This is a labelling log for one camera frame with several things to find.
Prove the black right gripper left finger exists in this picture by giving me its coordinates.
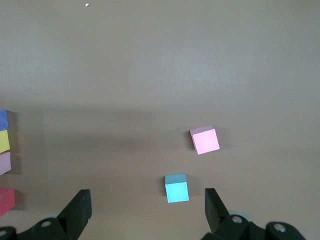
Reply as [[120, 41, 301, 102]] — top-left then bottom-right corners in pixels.
[[0, 189, 92, 240]]

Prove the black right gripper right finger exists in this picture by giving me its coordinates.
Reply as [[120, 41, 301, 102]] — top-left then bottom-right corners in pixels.
[[203, 187, 307, 240]]

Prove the red foam cube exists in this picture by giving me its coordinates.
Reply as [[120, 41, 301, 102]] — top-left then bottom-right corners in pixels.
[[0, 187, 16, 218]]

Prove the pink foam cube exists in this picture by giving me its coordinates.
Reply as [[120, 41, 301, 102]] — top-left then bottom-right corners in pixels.
[[189, 125, 221, 156], [0, 151, 12, 176]]

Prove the yellow foam cube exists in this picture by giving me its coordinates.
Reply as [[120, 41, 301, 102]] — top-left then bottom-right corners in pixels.
[[0, 129, 11, 154]]

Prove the purple foam cube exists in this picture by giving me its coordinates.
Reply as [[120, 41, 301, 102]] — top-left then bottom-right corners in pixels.
[[0, 109, 9, 131]]

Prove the blue foam cube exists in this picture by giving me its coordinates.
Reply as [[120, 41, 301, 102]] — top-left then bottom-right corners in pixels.
[[164, 173, 190, 204]]

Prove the brown table cover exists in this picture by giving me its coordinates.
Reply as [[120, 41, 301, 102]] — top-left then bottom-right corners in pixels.
[[0, 0, 320, 240]]

